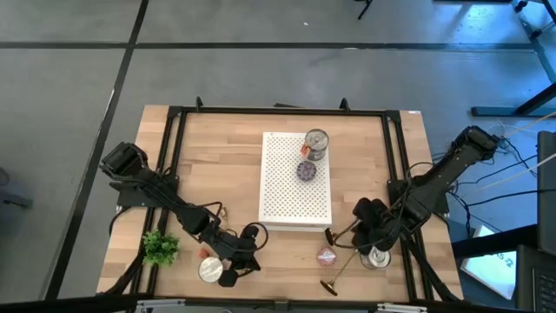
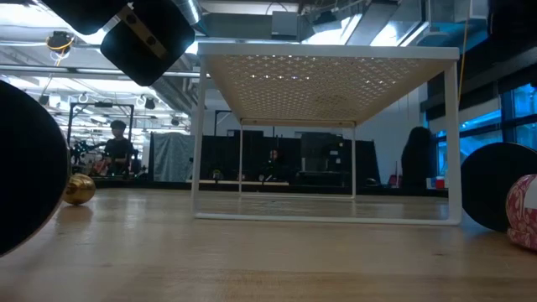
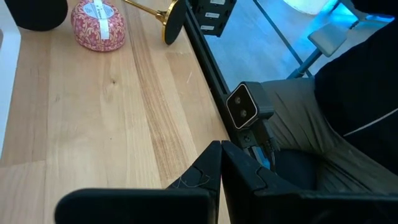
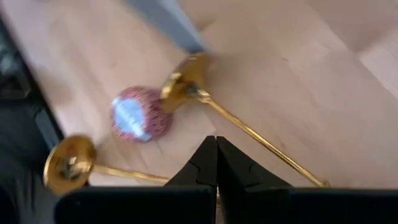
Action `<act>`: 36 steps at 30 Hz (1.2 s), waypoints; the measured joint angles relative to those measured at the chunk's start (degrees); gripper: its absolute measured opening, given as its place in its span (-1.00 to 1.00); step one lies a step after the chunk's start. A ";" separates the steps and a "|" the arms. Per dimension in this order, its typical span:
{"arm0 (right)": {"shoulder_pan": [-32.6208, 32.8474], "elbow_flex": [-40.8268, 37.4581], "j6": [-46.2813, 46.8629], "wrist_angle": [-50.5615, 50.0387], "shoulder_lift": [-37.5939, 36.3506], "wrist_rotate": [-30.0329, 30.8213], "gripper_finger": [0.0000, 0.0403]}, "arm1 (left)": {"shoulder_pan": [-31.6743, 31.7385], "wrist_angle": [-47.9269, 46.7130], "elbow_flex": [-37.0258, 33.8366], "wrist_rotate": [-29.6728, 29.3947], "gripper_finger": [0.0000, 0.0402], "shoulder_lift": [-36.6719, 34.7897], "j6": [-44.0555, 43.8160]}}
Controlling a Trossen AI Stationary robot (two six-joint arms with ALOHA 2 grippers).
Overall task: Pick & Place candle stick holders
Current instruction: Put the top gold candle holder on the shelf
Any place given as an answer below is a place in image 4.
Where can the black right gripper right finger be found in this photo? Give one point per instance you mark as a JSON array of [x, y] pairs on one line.
[[245, 186]]

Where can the gold candlestick holder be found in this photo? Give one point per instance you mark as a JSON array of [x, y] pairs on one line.
[[183, 84], [66, 161]]

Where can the black aluminium table frame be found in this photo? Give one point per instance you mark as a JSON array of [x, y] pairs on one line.
[[46, 124]]

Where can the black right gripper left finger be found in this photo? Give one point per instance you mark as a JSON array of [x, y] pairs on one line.
[[202, 168]]

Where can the pink floral candle tin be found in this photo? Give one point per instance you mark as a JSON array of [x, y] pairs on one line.
[[155, 118]]

